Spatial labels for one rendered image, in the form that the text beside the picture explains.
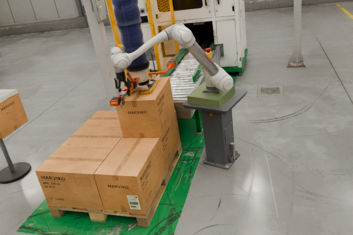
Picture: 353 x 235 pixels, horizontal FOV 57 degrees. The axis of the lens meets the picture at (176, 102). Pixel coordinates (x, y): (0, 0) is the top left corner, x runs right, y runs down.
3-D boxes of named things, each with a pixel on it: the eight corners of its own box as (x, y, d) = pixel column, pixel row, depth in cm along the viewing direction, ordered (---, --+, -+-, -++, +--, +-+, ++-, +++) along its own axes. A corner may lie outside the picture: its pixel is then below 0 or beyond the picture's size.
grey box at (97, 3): (103, 19, 442) (98, -4, 430) (107, 18, 440) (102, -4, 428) (96, 22, 425) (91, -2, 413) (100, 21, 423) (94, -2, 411)
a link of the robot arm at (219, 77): (228, 77, 317) (239, 84, 298) (216, 89, 317) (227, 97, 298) (179, 19, 277) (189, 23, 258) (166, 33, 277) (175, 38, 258)
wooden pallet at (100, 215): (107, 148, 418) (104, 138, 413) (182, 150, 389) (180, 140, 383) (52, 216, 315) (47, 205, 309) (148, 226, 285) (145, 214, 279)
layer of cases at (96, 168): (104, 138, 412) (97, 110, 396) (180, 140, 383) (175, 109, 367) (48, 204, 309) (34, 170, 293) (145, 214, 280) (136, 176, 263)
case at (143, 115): (141, 110, 377) (134, 78, 361) (175, 109, 367) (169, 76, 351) (123, 138, 324) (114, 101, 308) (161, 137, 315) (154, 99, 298)
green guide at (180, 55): (183, 50, 589) (182, 45, 585) (188, 49, 586) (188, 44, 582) (155, 83, 450) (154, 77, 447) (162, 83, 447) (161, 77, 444)
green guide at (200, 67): (212, 47, 573) (211, 43, 569) (218, 47, 570) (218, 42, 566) (192, 82, 435) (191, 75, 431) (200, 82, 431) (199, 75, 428)
